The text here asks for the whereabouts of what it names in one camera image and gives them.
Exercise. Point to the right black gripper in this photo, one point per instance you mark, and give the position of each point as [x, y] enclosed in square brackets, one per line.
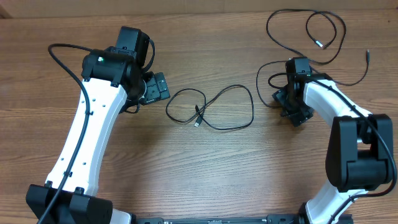
[294, 109]

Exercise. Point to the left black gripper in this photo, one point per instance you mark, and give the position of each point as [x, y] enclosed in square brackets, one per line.
[155, 93]

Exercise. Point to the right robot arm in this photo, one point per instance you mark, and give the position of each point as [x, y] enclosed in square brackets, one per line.
[359, 160]

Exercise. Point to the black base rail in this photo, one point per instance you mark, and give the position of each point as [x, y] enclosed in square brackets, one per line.
[269, 219]

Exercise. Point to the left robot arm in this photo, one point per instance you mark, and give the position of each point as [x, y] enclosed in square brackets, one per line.
[113, 81]

